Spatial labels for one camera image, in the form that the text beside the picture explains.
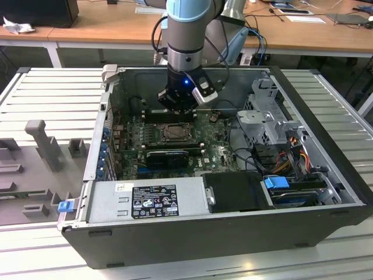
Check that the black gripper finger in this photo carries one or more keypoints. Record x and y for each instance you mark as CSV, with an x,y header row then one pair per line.
x,y
194,115

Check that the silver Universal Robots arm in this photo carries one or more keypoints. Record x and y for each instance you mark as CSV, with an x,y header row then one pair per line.
x,y
185,38

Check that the black CPU socket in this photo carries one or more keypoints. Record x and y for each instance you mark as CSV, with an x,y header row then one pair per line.
x,y
195,139

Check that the black RAM stick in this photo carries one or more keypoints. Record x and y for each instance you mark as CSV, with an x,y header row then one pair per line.
x,y
175,144
157,119
154,113
175,149

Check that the green motherboard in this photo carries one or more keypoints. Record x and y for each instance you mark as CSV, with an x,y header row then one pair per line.
x,y
215,151

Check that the black graphics card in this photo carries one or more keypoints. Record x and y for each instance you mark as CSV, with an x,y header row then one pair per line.
x,y
167,159

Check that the silver metal drive cage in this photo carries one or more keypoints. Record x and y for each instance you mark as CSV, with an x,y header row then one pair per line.
x,y
256,122

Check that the black plastic shroud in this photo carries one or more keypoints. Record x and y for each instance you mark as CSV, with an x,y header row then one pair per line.
x,y
233,191

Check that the long wooden desk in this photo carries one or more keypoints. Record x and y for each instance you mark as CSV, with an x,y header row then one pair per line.
x,y
116,26

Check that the blue disk carrier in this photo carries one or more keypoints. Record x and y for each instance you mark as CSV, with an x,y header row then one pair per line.
x,y
275,183

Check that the grey power supply unit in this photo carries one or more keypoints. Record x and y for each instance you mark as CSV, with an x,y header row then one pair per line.
x,y
105,204

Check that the black open PC case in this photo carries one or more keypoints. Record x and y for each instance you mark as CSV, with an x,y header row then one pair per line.
x,y
204,242

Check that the black hard disk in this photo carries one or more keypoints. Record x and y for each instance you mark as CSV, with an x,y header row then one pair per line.
x,y
294,198

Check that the grey parts rack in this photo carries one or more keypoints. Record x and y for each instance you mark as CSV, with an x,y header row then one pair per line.
x,y
46,151

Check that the white paper sheet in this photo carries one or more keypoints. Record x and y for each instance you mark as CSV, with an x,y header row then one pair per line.
x,y
306,19

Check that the blue case latch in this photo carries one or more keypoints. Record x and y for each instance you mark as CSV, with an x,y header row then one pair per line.
x,y
65,206

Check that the black computer box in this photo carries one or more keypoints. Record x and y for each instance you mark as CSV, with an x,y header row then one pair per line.
x,y
38,11

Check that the crumpled white paper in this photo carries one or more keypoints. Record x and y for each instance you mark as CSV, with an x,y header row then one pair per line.
x,y
17,27

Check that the dark grey tablet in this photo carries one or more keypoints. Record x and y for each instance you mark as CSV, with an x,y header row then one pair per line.
x,y
349,19

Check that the green circuit board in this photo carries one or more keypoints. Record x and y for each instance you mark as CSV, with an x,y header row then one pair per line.
x,y
23,193

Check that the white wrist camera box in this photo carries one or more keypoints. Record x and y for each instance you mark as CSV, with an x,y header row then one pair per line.
x,y
205,94

